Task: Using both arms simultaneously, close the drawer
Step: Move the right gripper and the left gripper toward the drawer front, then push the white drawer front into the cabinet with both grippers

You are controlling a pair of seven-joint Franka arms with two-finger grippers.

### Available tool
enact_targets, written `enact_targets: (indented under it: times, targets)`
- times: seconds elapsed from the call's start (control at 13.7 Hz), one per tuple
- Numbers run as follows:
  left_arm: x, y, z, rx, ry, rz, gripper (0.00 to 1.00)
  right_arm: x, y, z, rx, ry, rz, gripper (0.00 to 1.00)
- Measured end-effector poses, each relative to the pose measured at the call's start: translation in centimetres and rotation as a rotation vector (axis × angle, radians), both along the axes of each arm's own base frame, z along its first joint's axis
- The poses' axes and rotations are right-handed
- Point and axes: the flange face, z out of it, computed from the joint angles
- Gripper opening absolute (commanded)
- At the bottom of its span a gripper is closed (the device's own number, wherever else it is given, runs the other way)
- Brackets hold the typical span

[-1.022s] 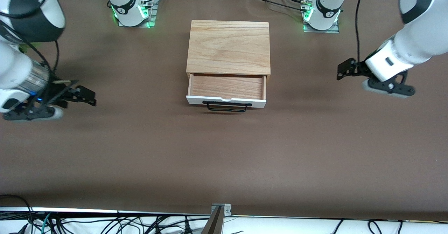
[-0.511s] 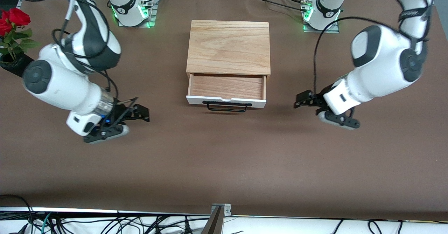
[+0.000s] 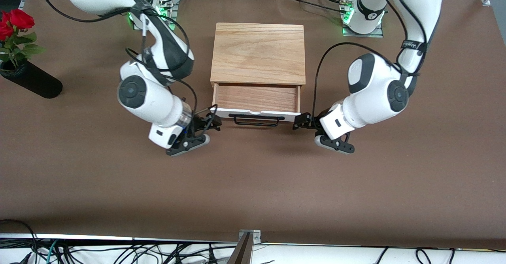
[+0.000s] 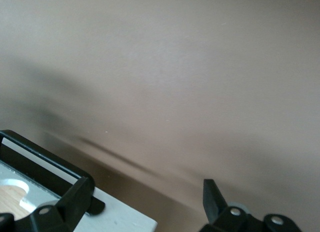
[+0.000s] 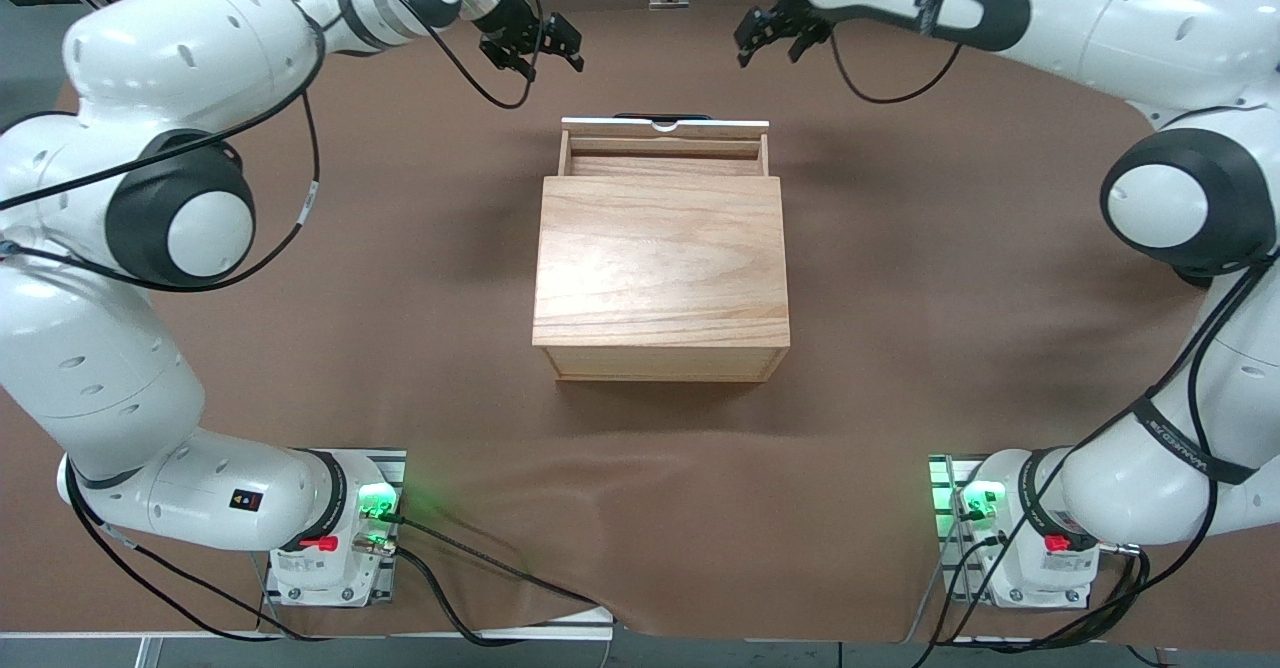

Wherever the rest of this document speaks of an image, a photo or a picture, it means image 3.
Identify black metal drawer handle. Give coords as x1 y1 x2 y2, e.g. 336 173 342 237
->
228 114 286 128

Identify white-front drawer with handle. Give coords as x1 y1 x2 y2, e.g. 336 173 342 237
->
211 83 302 123

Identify oak wooden drawer cabinet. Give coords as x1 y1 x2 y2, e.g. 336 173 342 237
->
210 22 307 87

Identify brown table cover sheet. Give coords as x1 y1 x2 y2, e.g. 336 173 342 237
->
0 0 506 251

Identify black cylindrical vase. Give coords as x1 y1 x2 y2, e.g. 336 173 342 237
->
0 60 63 99

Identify red artificial rose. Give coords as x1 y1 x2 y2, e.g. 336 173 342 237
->
0 13 16 73
10 9 46 59

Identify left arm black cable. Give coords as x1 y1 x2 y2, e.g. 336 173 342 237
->
312 0 429 118

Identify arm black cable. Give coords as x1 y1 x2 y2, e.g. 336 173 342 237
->
312 0 429 118
38 0 219 119

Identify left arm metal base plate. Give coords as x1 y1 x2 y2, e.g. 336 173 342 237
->
341 1 384 38

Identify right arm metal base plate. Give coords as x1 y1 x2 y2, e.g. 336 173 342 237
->
132 0 179 31

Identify black cable on table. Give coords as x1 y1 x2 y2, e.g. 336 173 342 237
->
277 0 345 12

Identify metal corner bracket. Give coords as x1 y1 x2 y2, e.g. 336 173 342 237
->
238 229 262 245

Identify silver table edge rail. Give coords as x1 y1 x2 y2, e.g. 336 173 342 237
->
0 233 240 243

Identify tangled black floor cables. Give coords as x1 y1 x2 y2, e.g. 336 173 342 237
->
0 219 238 264

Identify dark camera mount beam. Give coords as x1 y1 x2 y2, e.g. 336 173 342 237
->
227 232 253 264

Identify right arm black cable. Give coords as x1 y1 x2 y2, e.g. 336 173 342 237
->
38 0 219 119

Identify teal cable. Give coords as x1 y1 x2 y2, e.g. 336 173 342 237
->
45 239 60 264

